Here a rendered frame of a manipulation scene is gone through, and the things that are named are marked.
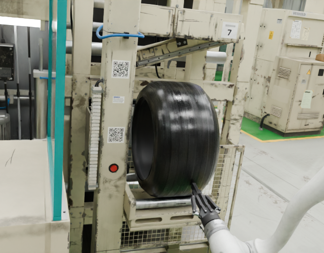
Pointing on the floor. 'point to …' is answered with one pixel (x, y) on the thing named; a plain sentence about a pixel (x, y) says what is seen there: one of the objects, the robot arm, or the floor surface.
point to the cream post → (105, 236)
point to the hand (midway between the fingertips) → (195, 190)
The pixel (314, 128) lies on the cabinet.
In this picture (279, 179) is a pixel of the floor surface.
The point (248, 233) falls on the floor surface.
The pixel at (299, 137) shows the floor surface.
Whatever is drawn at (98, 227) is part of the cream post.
